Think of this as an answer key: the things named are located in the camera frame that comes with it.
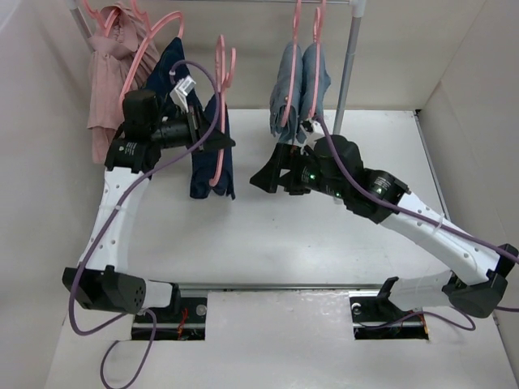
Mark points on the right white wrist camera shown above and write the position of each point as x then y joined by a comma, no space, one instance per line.
312,131

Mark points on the dark blue denim trousers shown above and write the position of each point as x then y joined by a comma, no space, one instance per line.
203,169

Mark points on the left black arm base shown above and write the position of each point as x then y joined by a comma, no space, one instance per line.
188,324

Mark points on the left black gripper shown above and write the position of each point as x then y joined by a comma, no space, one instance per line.
209,139

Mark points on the pink hanger with skirt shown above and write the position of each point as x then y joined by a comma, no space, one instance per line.
109,20

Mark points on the light blue jeans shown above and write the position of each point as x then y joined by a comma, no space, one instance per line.
308,70
280,93

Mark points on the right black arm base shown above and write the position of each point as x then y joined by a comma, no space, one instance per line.
376,319

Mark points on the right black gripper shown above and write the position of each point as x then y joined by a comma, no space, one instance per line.
286,156

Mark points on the hanging dark denim shorts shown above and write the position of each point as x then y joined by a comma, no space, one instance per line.
161,82

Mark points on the pink hanger jeans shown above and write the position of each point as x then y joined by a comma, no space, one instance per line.
318,24
295,29

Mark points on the light blue jeans right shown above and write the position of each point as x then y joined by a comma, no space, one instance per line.
308,70

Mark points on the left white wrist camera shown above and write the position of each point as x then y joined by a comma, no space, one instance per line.
181,91

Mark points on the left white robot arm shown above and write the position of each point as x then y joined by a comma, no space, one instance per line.
101,280

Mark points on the pink hanger left jeans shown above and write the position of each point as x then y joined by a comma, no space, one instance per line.
295,29

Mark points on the metal clothes rack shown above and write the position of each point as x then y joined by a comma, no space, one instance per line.
358,10

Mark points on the pink pleated skirt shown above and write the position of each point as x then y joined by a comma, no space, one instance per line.
110,62

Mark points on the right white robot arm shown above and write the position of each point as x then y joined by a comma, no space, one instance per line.
476,277

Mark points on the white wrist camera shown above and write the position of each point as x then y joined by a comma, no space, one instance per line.
312,131
181,91

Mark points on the pink hanger right jeans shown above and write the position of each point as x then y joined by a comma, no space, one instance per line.
318,24

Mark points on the light blue jeans left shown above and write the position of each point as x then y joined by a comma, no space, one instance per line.
280,93

